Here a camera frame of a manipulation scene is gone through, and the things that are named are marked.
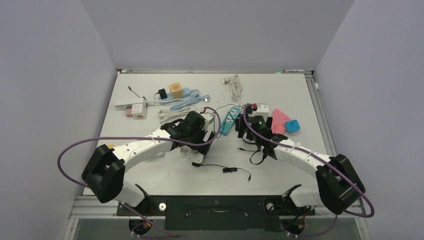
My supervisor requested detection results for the white charger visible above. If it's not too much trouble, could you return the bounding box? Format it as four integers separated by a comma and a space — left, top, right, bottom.
186, 149, 204, 164

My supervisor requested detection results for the teal power strip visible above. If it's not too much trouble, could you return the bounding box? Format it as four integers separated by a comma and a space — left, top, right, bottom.
219, 106, 241, 136

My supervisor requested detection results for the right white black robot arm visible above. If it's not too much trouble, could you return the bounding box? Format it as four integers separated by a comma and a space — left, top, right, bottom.
236, 113, 374, 218

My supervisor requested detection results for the pink triangular socket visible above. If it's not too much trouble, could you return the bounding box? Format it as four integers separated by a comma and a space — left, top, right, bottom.
271, 108, 292, 134

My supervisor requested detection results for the blue square plug adapter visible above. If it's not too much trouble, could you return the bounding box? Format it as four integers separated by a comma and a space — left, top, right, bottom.
284, 119, 301, 134

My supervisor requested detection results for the orange cube socket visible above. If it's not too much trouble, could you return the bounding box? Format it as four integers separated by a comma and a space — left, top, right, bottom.
169, 82, 184, 99

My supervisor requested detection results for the light blue power strip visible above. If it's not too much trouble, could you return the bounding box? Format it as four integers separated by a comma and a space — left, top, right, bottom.
157, 87, 191, 101

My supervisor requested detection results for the small black charger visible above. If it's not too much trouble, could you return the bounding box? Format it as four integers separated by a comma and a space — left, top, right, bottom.
158, 88, 168, 100

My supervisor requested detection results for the white cube adapter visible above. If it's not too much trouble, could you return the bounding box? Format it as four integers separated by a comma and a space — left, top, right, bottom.
131, 103, 147, 119

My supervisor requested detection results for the white long power strip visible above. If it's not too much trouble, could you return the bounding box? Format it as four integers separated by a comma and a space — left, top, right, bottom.
114, 97, 147, 111

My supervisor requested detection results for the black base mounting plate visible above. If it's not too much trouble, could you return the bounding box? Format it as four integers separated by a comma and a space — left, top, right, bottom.
134, 195, 316, 231

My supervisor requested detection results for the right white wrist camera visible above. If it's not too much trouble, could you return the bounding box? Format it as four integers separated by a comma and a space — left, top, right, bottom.
252, 103, 270, 119

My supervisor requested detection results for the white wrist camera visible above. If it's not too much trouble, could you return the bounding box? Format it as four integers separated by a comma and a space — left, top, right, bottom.
200, 112, 215, 130
252, 103, 270, 119

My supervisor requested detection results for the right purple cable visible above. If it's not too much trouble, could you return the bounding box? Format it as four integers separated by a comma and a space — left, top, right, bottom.
242, 104, 375, 238

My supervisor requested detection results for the purple cable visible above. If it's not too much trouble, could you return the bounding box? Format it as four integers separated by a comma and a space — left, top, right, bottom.
56, 106, 222, 239
242, 104, 375, 238

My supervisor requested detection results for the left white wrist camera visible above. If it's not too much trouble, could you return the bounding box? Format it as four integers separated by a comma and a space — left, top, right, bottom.
200, 112, 215, 130

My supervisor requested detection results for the light blue coiled cable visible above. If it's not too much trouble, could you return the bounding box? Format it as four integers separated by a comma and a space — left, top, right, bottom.
169, 89, 210, 112

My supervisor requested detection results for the white flat bundled cable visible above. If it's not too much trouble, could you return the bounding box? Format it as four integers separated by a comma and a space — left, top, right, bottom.
157, 105, 198, 125

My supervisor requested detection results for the black thin adapter cable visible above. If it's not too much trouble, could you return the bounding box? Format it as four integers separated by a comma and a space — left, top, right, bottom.
211, 103, 253, 133

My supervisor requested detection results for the white coiled cable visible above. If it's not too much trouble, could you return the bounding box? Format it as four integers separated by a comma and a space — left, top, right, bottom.
222, 74, 243, 102

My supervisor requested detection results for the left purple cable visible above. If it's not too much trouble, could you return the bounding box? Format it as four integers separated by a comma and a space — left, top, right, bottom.
56, 106, 222, 239

